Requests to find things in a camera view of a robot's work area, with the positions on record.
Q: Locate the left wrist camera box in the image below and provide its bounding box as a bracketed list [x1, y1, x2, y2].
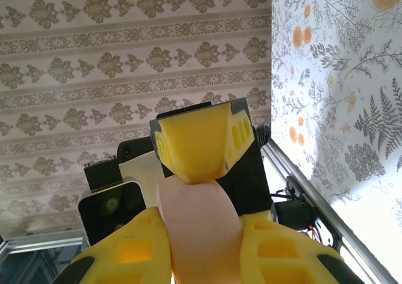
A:
[77, 159, 148, 249]

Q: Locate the orange egg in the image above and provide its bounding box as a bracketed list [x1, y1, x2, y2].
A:
[156, 174, 244, 284]

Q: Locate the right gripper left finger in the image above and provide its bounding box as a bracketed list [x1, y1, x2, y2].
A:
[52, 207, 173, 284]

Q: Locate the grey metal shelf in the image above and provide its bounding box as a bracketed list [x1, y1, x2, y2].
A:
[0, 229, 85, 284]

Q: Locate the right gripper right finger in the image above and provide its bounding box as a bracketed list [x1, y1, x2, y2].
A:
[240, 210, 362, 284]

